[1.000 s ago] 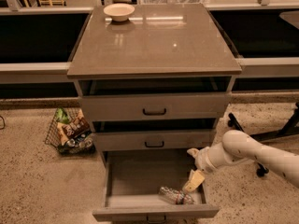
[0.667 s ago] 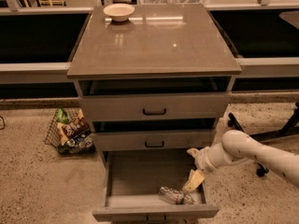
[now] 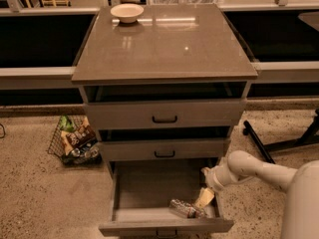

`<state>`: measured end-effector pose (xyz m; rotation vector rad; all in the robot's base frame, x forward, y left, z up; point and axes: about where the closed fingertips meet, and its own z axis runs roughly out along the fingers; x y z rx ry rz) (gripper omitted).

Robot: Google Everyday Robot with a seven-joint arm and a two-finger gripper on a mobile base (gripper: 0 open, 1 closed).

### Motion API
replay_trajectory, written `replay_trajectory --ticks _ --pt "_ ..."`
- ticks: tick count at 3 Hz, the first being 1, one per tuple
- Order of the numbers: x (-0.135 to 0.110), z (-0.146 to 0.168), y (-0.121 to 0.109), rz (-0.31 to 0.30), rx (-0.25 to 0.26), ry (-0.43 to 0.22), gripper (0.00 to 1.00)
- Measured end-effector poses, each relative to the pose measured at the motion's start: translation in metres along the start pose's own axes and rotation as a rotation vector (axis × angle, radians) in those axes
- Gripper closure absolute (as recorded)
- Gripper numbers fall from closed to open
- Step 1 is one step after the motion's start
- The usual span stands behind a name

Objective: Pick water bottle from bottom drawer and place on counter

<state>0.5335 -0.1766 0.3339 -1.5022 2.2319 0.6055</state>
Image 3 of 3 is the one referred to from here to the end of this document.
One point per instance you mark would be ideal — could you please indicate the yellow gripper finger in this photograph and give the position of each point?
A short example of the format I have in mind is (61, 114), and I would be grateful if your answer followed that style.
(204, 198)

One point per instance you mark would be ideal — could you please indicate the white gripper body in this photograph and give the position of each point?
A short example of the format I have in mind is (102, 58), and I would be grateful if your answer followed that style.
(216, 180)

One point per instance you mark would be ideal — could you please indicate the clear plastic water bottle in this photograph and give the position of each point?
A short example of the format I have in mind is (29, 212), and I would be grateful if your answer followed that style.
(185, 209)

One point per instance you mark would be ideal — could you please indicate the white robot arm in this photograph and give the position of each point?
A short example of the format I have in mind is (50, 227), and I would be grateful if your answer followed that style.
(301, 186)

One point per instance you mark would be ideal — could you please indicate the grey middle drawer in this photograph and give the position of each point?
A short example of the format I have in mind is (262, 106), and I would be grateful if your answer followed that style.
(187, 142)

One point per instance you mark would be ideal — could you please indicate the grey drawer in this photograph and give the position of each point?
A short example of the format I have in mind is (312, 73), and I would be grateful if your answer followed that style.
(143, 190)
(187, 142)
(190, 113)

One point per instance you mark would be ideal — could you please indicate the grey bottom drawer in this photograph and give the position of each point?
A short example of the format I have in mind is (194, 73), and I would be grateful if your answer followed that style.
(143, 190)

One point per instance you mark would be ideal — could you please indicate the grey top drawer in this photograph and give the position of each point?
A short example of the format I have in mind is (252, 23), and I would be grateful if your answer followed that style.
(190, 113)

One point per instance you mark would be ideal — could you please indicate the grey drawer cabinet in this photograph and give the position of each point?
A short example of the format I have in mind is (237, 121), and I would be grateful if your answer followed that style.
(175, 52)

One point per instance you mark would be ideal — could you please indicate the black wheeled stand base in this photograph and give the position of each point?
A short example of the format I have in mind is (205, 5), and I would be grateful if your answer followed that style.
(310, 136)

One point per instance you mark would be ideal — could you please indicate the brown snack bag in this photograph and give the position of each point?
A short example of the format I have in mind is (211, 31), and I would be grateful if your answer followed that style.
(82, 135)

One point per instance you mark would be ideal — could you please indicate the metal railing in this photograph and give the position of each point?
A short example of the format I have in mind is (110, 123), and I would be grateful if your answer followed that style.
(60, 77)

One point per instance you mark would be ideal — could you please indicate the green snack bag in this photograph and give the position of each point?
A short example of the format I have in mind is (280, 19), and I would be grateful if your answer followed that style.
(66, 124)

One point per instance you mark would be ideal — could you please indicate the white ceramic bowl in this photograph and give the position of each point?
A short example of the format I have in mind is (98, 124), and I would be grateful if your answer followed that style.
(127, 13)

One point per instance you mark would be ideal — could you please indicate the black middle drawer handle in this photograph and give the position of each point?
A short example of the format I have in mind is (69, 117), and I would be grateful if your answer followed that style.
(169, 154)

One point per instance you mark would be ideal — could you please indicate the black drawer handle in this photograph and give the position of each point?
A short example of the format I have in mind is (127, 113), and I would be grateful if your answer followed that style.
(169, 154)
(168, 120)

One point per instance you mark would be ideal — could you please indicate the black top drawer handle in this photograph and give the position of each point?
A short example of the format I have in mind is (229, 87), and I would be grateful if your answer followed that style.
(168, 120)

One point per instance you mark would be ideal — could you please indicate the wire basket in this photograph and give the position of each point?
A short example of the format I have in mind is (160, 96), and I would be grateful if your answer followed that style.
(88, 154)

